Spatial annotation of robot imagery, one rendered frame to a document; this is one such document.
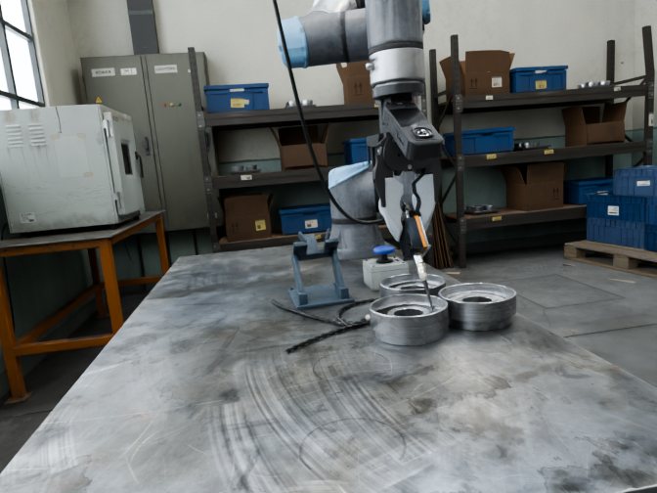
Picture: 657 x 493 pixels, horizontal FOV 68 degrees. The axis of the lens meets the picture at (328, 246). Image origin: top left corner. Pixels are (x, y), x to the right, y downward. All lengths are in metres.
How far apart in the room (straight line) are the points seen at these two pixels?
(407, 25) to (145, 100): 3.95
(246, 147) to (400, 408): 4.27
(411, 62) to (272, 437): 0.48
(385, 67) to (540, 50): 4.93
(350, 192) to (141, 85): 3.53
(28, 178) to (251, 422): 2.54
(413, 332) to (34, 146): 2.52
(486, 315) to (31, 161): 2.57
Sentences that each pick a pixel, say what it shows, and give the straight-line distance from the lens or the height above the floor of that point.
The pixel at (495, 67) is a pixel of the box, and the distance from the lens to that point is 4.73.
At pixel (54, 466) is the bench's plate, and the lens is 0.52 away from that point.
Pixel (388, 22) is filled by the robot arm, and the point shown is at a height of 1.21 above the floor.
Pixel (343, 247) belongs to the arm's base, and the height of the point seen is 0.83.
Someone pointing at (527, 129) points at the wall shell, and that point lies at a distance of 5.44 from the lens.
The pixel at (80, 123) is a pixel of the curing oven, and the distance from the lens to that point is 2.85.
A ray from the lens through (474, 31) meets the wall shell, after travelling 5.30.
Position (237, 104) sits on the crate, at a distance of 4.20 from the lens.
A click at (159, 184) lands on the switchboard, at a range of 4.50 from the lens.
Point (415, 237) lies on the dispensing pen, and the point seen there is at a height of 0.93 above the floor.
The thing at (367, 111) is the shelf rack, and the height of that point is 1.43.
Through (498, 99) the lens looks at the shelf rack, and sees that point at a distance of 4.62.
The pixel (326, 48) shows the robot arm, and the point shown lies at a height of 1.21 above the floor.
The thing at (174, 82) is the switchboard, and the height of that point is 1.81.
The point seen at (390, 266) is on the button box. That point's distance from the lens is 0.89.
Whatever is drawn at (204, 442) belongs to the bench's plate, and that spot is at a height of 0.80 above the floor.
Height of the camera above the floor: 1.04
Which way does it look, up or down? 10 degrees down
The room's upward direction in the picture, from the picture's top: 5 degrees counter-clockwise
